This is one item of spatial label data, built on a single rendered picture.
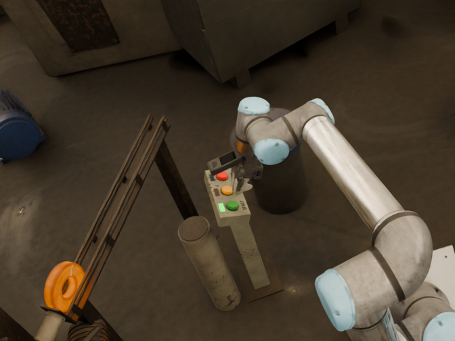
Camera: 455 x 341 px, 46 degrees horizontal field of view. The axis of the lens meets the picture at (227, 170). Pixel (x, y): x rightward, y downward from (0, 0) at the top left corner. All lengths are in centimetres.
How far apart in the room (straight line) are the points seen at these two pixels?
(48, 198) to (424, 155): 199
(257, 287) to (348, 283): 130
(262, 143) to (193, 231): 58
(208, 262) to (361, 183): 93
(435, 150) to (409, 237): 168
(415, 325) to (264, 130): 69
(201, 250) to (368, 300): 99
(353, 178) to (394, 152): 150
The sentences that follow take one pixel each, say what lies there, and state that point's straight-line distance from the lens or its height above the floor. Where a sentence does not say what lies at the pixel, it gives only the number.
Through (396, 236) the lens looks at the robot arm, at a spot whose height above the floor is 110.
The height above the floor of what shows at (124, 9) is 40.
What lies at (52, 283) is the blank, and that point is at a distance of 172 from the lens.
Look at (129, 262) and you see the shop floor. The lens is 265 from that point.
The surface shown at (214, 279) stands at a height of 26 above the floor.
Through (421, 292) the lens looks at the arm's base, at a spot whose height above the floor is 44.
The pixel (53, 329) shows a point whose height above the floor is 68.
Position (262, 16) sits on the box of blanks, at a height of 39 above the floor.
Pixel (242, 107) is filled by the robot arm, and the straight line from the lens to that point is 157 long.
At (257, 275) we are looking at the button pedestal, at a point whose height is 11.
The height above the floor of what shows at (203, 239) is 51.
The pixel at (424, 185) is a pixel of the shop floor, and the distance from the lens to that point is 263.
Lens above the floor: 202
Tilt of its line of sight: 46 degrees down
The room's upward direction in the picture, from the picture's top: 20 degrees counter-clockwise
